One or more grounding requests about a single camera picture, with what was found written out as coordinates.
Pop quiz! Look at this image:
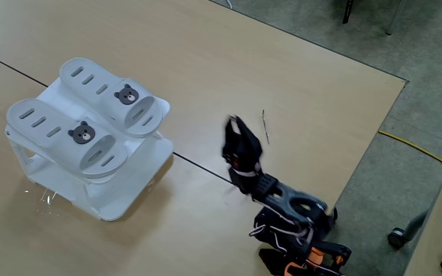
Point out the white bear slipper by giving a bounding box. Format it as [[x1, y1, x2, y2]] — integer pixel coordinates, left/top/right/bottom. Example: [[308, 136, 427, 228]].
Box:
[[5, 97, 129, 179], [58, 57, 163, 138]]

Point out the grey caster wheel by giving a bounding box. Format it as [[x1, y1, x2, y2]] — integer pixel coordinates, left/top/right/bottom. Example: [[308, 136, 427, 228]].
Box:
[[388, 227, 409, 250]]

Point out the grey metal furniture leg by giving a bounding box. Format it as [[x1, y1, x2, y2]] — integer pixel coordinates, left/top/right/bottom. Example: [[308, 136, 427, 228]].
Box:
[[384, 0, 404, 36]]

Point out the grey chair base leg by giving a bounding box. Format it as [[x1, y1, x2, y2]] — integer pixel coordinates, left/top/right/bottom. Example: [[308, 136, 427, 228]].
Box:
[[403, 209, 430, 242]]

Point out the yellow floor cable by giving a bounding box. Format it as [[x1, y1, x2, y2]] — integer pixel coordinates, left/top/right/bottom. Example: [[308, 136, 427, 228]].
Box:
[[378, 130, 442, 167]]

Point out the white two-tier plastic box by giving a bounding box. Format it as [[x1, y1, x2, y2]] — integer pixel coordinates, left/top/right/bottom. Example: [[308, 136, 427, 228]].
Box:
[[5, 77, 175, 222]]

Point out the black furniture leg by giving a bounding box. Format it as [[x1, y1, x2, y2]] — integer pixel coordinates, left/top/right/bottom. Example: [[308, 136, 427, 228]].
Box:
[[341, 0, 355, 25]]

